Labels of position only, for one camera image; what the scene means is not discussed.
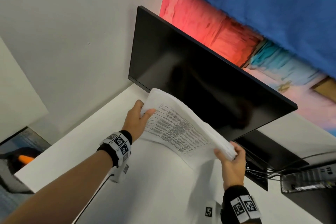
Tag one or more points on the person's left hand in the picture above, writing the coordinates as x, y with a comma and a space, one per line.
132, 122

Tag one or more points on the person's right hand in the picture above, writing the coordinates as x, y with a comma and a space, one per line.
233, 170

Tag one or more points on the person's right thumb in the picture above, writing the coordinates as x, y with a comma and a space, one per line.
221, 155

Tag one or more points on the person's left thumb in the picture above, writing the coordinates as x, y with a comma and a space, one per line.
149, 114

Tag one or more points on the stack of printed paper sheets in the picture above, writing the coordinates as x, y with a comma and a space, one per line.
181, 129

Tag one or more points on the person's left forearm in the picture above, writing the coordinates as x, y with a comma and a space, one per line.
63, 192

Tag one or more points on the black wristband with marker tags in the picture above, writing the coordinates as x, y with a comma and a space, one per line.
116, 146
240, 205

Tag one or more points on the black monitor stand base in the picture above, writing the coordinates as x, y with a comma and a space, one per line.
273, 153

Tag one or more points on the white marker tag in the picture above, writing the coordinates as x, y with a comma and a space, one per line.
209, 211

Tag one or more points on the black computer monitor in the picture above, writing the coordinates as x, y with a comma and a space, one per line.
194, 74

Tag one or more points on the black docking box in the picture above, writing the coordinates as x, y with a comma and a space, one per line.
307, 178

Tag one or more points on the orange object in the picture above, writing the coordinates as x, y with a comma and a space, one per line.
25, 159

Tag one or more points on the white partition panel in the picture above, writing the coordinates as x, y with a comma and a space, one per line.
18, 95

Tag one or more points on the black chair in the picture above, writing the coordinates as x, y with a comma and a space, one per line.
13, 174

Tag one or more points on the white wrist camera unit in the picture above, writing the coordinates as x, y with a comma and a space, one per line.
120, 174

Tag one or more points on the colourful wall painting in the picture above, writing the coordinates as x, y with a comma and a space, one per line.
210, 24

